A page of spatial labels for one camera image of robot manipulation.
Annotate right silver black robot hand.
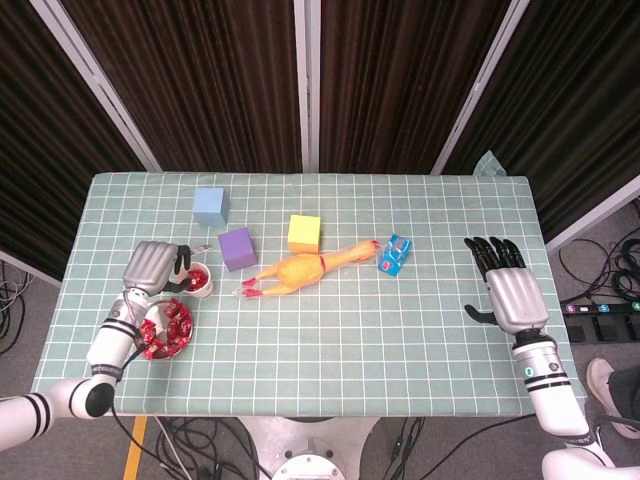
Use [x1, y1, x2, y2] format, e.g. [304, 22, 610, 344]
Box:
[463, 236, 550, 335]

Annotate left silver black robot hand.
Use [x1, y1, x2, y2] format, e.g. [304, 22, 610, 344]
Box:
[122, 240, 199, 296]

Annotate white paper cup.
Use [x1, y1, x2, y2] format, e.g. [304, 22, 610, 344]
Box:
[179, 261, 215, 300]

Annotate round metal plate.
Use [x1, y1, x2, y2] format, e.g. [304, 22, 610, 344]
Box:
[137, 298, 195, 361]

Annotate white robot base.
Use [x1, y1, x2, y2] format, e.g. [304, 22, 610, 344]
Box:
[238, 416, 382, 480]

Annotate light blue foam cube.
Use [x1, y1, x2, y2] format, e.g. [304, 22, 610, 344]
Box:
[192, 186, 231, 227]

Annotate purple foam cube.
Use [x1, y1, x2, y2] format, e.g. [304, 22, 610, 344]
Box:
[217, 227, 259, 273]

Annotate beige shoe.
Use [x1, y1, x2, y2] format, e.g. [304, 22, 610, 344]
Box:
[585, 357, 640, 441]

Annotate blue snack packet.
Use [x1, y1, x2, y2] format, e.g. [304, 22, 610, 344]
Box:
[377, 233, 414, 276]

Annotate dark trouser leg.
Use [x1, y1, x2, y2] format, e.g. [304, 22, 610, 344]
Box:
[607, 366, 640, 432]

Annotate yellow rubber chicken toy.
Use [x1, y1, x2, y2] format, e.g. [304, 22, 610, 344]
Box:
[234, 238, 384, 300]

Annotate yellow foam cube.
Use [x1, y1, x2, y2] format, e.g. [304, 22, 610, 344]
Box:
[287, 214, 322, 255]

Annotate green checkered tablecloth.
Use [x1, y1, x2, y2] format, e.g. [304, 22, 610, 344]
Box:
[29, 150, 586, 418]

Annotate yellow floor tape strip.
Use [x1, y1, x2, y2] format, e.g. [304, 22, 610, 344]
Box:
[122, 416, 150, 480]

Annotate black floor cables tangle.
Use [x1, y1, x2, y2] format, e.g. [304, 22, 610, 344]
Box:
[154, 416, 274, 480]
[557, 197, 640, 301]

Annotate grey floor cables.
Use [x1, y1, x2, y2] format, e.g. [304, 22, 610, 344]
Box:
[0, 259, 29, 356]

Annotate black floor cable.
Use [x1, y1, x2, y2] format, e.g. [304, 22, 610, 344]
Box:
[380, 416, 427, 480]

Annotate dark partition screen white frame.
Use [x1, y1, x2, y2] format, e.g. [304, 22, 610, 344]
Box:
[0, 0, 640, 286]

